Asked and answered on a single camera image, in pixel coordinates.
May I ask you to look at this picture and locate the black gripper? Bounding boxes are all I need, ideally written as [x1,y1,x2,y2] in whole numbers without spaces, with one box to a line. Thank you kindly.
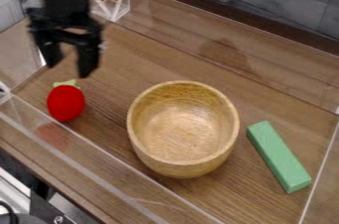
[26,0,101,78]

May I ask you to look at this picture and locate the red felt strawberry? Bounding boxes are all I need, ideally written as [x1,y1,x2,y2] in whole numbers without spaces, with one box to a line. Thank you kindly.
[46,79,85,122]

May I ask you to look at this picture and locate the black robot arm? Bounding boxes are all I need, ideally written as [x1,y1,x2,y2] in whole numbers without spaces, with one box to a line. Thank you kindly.
[26,0,102,78]

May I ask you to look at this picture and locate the wooden bowl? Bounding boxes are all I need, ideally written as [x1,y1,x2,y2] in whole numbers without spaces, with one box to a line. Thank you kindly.
[125,80,240,178]

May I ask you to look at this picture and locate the green rectangular block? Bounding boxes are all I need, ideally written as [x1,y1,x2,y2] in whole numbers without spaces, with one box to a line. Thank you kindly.
[247,121,312,193]

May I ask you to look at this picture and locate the clear acrylic enclosure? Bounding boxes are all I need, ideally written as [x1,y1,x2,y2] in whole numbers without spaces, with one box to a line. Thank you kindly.
[0,0,339,224]

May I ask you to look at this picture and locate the black metal table bracket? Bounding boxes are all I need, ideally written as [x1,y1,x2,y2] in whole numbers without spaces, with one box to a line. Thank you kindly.
[29,190,76,224]

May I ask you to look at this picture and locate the black cable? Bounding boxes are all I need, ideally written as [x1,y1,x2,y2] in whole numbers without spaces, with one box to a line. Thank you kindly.
[0,200,18,216]

